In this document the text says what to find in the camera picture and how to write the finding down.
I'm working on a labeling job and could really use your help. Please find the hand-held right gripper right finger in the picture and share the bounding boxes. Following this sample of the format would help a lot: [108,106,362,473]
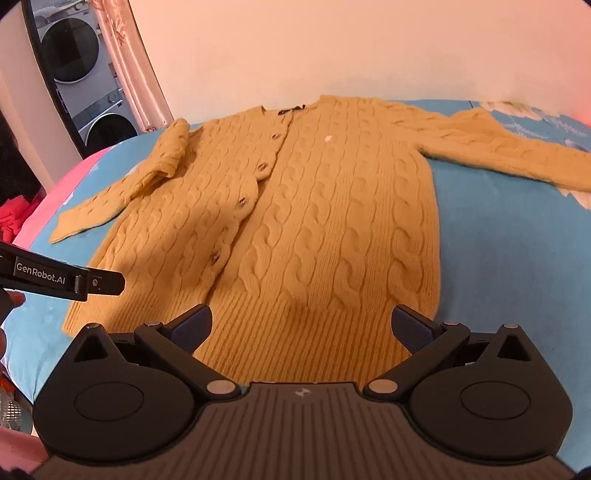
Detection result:
[363,304,539,401]

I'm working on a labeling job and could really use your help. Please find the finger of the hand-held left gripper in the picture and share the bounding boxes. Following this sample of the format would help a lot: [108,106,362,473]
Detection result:
[87,268,126,296]

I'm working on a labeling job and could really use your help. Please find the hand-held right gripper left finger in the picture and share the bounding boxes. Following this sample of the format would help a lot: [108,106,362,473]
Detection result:
[69,303,242,401]

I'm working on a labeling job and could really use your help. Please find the yellow cable-knit cardigan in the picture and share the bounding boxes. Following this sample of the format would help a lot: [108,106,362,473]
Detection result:
[49,95,591,386]

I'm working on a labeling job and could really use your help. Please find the person's left hand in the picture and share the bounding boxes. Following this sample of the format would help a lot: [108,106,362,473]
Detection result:
[0,290,27,325]

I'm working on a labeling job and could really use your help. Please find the red cloth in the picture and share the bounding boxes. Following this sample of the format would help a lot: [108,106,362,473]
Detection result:
[0,194,40,243]

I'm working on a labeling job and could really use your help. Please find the pink blanket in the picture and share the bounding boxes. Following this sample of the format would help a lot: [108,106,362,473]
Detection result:
[13,148,110,252]

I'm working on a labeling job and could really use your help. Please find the dark cloth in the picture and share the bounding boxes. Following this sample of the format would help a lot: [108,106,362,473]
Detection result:
[0,110,38,200]

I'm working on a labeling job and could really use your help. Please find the blue floral bedsheet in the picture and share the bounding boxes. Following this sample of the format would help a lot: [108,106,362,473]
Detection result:
[7,99,591,472]

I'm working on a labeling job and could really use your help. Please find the grey washing machine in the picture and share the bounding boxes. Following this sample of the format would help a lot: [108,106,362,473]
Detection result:
[57,83,139,158]

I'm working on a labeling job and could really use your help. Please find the stacked washing machines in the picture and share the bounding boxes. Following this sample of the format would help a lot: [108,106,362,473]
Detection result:
[21,0,91,160]

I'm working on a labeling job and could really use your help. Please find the pink patterned curtain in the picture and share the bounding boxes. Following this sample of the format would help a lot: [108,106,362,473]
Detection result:
[90,0,175,135]

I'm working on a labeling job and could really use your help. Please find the grey tumble dryer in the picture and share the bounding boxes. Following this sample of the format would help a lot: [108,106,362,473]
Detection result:
[36,0,117,85]

